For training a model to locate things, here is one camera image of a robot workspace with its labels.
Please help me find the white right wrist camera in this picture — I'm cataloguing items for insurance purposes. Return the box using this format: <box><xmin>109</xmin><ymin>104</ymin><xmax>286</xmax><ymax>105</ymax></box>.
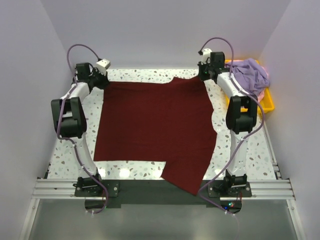
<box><xmin>198</xmin><ymin>48</ymin><xmax>213</xmax><ymax>65</ymax></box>

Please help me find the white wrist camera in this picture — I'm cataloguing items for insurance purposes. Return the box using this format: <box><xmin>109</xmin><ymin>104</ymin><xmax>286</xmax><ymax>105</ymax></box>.
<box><xmin>95</xmin><ymin>58</ymin><xmax>111</xmax><ymax>76</ymax></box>
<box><xmin>198</xmin><ymin>48</ymin><xmax>213</xmax><ymax>65</ymax></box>

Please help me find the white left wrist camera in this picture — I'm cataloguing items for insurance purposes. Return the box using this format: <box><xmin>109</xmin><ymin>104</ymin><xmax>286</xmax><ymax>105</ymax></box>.
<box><xmin>95</xmin><ymin>58</ymin><xmax>111</xmax><ymax>76</ymax></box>

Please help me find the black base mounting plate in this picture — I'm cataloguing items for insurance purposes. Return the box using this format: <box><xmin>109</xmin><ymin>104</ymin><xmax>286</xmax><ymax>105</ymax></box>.
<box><xmin>73</xmin><ymin>177</ymin><xmax>253</xmax><ymax>211</ymax></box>

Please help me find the pink t shirt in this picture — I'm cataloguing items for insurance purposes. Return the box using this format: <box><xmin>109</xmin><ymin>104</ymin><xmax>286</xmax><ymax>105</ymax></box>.
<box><xmin>257</xmin><ymin>66</ymin><xmax>269</xmax><ymax>103</ymax></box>

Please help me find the lavender t shirt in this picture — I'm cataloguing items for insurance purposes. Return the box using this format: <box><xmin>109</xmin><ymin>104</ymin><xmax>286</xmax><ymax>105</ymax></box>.
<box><xmin>225</xmin><ymin>58</ymin><xmax>271</xmax><ymax>97</ymax></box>

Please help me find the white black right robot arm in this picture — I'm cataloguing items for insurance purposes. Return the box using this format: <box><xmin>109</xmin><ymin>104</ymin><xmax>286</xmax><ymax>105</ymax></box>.
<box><xmin>198</xmin><ymin>48</ymin><xmax>258</xmax><ymax>197</ymax></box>

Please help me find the aluminium extrusion rail frame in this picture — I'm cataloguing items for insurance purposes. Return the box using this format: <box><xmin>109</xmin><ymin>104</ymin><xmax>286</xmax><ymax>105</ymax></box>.
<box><xmin>20</xmin><ymin>156</ymin><xmax>306</xmax><ymax>240</ymax></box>

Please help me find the dark red t shirt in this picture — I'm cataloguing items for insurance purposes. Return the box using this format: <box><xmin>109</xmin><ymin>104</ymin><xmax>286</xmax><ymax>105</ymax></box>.
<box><xmin>93</xmin><ymin>76</ymin><xmax>217</xmax><ymax>195</ymax></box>

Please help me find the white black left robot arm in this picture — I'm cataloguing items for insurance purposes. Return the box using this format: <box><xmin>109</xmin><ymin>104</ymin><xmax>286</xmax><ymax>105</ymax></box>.
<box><xmin>50</xmin><ymin>58</ymin><xmax>110</xmax><ymax>198</ymax></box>

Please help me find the yellow plastic bin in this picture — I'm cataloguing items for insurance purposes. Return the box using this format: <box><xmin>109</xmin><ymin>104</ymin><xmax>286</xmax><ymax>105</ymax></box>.
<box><xmin>224</xmin><ymin>59</ymin><xmax>276</xmax><ymax>115</ymax></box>

